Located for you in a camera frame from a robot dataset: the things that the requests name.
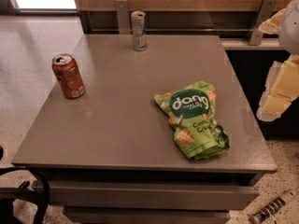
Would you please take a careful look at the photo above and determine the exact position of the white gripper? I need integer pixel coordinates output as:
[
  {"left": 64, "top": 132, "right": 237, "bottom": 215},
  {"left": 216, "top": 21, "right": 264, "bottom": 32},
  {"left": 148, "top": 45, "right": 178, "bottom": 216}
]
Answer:
[{"left": 256, "top": 0, "right": 299, "bottom": 122}]

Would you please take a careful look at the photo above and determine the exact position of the green rice chip bag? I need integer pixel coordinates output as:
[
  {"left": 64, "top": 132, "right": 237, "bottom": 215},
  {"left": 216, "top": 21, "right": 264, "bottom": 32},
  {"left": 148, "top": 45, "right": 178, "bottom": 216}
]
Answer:
[{"left": 154, "top": 81, "right": 230, "bottom": 160}]

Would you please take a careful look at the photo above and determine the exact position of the silver blue redbull can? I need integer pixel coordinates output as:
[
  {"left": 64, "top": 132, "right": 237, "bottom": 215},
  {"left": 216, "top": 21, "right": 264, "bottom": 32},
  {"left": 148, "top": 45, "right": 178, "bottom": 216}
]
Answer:
[{"left": 131, "top": 11, "right": 147, "bottom": 51}]

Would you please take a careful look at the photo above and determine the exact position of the orange soda can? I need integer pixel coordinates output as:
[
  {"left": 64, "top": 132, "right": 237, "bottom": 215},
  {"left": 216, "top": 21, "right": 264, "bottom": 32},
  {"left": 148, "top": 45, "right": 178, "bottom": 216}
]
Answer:
[{"left": 52, "top": 53, "right": 85, "bottom": 99}]

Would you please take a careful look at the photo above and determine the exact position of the striped tube on floor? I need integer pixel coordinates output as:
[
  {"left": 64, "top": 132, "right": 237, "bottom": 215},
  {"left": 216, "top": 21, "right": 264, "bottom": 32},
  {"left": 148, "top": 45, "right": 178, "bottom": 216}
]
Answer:
[{"left": 249, "top": 189, "right": 298, "bottom": 224}]

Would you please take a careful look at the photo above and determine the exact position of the grey table drawer unit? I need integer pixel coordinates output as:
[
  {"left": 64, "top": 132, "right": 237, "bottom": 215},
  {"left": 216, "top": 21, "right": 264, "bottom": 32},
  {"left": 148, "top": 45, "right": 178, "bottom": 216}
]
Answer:
[{"left": 49, "top": 179, "right": 258, "bottom": 224}]

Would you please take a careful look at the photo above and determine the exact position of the right metal wall bracket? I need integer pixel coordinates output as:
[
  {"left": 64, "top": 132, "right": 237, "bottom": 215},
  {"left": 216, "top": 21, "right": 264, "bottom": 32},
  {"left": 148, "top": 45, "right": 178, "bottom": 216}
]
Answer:
[{"left": 247, "top": 0, "right": 278, "bottom": 46}]

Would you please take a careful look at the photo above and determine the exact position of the metal wall bracket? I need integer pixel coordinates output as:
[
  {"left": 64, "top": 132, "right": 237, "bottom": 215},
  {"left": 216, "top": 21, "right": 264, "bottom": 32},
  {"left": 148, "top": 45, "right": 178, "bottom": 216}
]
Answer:
[
  {"left": 115, "top": 0, "right": 131, "bottom": 35},
  {"left": 247, "top": 0, "right": 278, "bottom": 46}
]

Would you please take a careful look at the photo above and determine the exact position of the left metal wall bracket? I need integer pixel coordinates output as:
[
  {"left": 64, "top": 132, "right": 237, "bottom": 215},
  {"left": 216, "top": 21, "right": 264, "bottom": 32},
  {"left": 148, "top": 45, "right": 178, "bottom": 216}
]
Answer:
[{"left": 115, "top": 0, "right": 131, "bottom": 35}]

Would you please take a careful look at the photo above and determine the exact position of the black chair frame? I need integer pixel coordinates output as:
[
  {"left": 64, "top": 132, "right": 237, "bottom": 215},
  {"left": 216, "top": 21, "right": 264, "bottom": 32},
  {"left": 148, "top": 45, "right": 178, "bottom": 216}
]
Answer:
[{"left": 0, "top": 145, "right": 51, "bottom": 224}]

